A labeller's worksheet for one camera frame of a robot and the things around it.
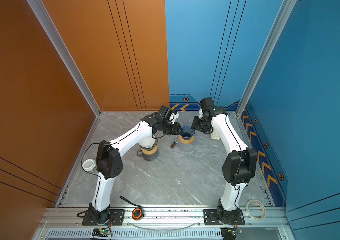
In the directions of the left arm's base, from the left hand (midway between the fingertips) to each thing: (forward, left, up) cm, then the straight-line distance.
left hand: (183, 130), depth 88 cm
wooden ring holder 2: (-11, +19, -7) cm, 23 cm away
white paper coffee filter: (-6, +20, -4) cm, 22 cm away
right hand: (+1, -6, +2) cm, 6 cm away
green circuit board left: (-48, +39, -19) cm, 65 cm away
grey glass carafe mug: (-12, +21, -12) cm, 27 cm away
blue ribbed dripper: (+1, -3, -3) cm, 4 cm away
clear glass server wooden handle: (-2, -1, -16) cm, 16 cm away
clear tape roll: (-40, -33, -15) cm, 54 cm away
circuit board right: (-48, -22, -18) cm, 56 cm away
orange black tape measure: (-41, +23, -15) cm, 49 cm away
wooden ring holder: (-4, -2, -6) cm, 7 cm away
